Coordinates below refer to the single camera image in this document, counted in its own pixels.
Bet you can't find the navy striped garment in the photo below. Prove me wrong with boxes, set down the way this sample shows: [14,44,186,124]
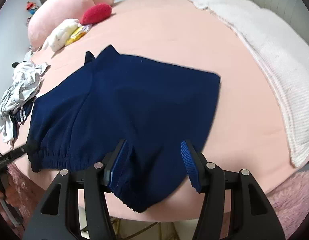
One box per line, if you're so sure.
[9,98,35,140]

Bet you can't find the yellow snack packet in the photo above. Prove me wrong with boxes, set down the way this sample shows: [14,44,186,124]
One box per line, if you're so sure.
[65,24,92,46]

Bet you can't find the person's hand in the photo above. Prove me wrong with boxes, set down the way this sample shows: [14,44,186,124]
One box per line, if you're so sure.
[0,175,21,207]

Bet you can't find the red blue wall toy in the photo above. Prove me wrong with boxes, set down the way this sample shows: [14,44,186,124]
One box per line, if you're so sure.
[26,1,39,15]

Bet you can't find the navy blue striped shorts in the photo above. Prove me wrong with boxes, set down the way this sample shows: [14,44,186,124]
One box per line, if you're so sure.
[28,46,221,213]

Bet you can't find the red plush toy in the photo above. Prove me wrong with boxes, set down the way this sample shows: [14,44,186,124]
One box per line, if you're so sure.
[80,3,112,25]

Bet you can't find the light pink knit blanket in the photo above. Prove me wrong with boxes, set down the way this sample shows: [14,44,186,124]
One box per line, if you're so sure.
[189,0,309,168]

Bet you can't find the white printed garment pile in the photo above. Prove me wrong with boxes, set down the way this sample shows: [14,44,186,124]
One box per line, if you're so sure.
[0,61,49,144]

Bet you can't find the pink rolled quilt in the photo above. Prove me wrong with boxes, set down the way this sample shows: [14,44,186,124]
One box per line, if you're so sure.
[28,0,114,48]

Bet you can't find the pink bed sheet mattress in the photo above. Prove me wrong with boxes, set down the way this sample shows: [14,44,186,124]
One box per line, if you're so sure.
[0,0,295,223]

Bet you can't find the white plush rabbit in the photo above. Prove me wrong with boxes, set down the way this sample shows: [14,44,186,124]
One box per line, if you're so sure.
[42,18,81,52]

